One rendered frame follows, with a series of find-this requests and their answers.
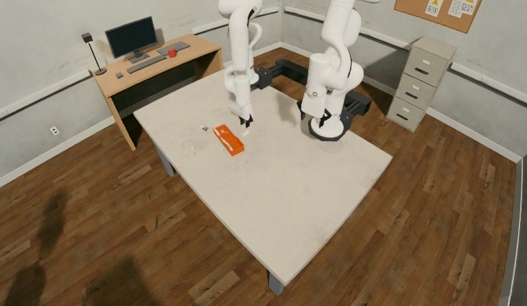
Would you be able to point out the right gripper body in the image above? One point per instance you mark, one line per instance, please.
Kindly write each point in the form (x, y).
(246, 110)

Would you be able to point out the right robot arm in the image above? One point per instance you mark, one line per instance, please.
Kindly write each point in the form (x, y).
(242, 39)

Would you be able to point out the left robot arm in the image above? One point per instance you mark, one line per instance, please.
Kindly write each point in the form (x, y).
(327, 71)

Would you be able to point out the orange open-top bin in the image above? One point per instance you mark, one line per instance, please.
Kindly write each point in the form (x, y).
(230, 142)

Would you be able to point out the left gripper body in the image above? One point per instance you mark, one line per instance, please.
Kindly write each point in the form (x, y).
(314, 106)

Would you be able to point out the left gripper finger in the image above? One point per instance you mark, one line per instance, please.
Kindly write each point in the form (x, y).
(299, 107)
(324, 118)

